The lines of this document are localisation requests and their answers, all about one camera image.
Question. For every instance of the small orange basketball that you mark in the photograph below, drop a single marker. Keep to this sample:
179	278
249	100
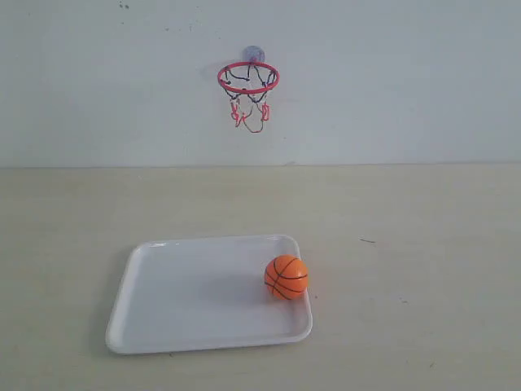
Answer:
286	277

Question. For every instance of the red mini basketball hoop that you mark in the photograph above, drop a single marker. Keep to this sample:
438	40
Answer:
247	84

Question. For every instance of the white rectangular plastic tray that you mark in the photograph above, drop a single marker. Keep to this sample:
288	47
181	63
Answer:
181	295

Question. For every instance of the clear blue suction cup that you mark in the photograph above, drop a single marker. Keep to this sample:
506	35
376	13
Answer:
253	54

